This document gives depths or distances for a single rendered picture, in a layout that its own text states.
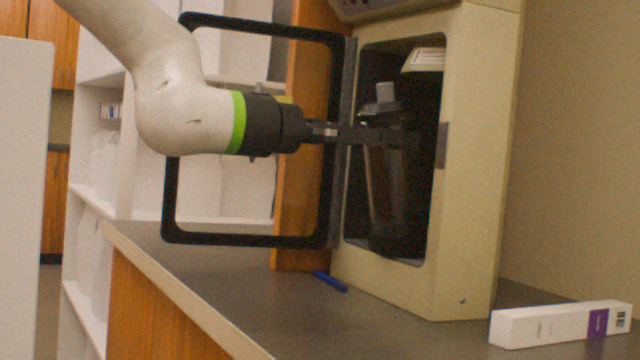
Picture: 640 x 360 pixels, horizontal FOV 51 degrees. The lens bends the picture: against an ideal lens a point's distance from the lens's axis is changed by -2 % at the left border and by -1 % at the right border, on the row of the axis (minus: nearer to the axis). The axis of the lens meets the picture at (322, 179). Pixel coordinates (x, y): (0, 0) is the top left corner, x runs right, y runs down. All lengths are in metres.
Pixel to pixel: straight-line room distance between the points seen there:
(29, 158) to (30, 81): 0.03
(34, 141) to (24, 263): 0.05
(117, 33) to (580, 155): 0.89
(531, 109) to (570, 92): 0.11
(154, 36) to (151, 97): 0.10
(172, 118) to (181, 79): 0.06
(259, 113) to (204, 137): 0.09
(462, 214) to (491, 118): 0.15
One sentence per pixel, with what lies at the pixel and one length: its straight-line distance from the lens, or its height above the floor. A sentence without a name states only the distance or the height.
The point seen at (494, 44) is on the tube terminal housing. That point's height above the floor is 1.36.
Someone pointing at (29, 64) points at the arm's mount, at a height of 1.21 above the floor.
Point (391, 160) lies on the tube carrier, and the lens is 1.07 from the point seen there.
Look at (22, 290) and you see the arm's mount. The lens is 0.28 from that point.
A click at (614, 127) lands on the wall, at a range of 1.36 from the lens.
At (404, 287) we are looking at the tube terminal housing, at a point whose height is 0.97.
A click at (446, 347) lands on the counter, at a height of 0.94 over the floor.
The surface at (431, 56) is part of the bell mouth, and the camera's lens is 1.12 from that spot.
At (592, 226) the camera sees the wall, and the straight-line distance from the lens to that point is 1.38.
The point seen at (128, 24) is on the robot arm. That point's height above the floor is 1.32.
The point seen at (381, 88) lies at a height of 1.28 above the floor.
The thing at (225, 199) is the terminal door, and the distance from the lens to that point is 1.21.
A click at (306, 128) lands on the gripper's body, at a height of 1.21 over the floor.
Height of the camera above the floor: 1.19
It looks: 3 degrees down
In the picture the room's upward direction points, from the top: 5 degrees clockwise
